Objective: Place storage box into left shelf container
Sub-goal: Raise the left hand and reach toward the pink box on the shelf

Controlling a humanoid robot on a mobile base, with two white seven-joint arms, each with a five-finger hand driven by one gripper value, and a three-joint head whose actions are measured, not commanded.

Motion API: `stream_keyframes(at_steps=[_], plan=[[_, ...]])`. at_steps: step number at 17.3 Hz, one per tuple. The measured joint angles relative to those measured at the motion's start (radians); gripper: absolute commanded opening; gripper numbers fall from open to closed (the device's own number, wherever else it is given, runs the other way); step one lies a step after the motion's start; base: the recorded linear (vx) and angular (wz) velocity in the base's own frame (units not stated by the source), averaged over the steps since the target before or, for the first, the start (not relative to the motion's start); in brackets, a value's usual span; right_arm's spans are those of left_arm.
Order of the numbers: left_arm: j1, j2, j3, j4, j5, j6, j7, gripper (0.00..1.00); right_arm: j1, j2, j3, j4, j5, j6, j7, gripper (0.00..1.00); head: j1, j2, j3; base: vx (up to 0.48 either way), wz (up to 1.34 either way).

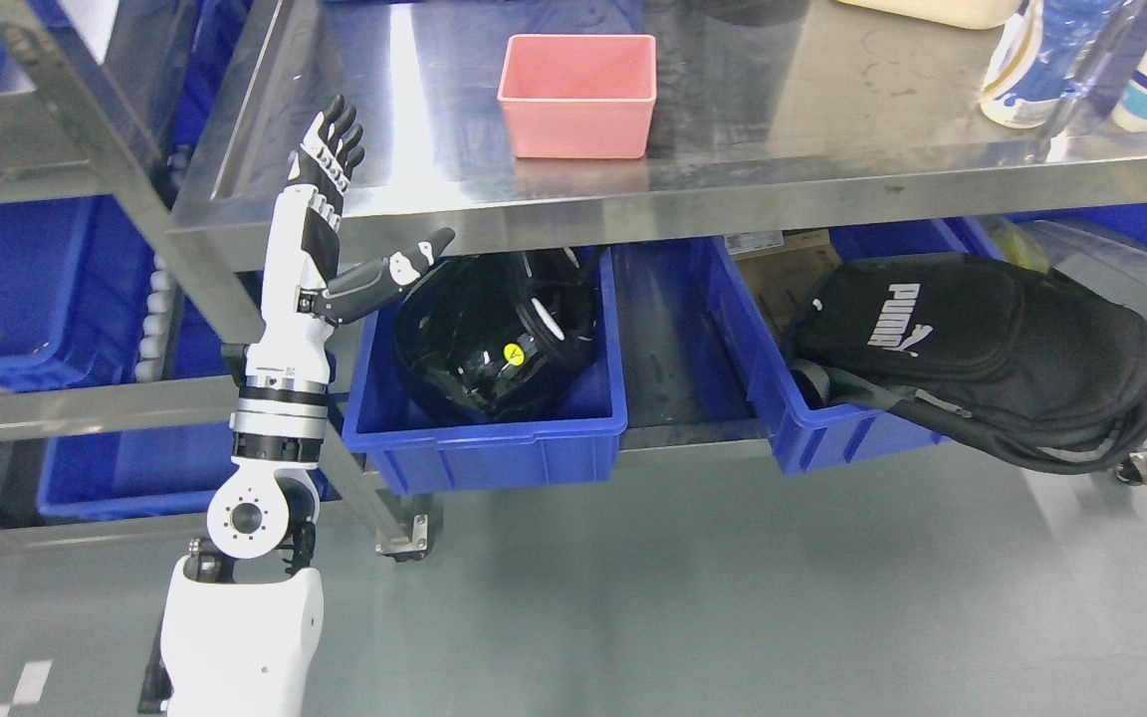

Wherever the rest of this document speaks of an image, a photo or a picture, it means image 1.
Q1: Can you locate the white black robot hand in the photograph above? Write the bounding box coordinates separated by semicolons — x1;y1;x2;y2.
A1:
259;95;457;349

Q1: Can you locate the pink plastic storage box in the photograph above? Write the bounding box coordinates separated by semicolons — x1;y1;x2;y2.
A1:
497;36;657;159

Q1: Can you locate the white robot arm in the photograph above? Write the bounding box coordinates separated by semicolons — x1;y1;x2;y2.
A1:
136;340;333;716

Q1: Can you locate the blue shelf bin upper left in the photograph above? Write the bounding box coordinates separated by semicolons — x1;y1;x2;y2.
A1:
0;196;155;393

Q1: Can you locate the blue shelf bin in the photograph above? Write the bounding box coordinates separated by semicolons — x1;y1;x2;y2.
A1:
0;196;155;393
36;423;336;523

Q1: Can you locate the blue shelf bin lower left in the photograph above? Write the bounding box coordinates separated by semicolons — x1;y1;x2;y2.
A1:
36;423;336;523

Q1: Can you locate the stainless steel shelf rack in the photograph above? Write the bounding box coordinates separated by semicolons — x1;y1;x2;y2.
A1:
0;0;375;559

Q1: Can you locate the cardboard box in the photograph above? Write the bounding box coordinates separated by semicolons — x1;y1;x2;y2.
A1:
723;228;841;336

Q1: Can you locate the blue bin with helmet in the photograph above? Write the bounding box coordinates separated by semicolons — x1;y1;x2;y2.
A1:
342;248;627;494

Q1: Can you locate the black helmet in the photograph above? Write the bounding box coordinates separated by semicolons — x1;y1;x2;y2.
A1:
395;249;601;426

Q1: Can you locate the stainless steel table cart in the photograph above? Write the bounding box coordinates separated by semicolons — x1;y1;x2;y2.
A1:
167;0;1147;564

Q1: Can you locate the blue bin with backpack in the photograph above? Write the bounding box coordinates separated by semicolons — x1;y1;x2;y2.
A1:
690;217;1147;476

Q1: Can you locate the black Puma backpack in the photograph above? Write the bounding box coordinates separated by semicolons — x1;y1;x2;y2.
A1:
785;251;1147;475

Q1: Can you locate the beige tray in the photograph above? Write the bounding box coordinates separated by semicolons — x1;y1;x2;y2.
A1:
841;0;1023;29

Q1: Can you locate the plastic water bottle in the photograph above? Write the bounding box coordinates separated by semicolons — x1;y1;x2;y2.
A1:
978;1;1121;128

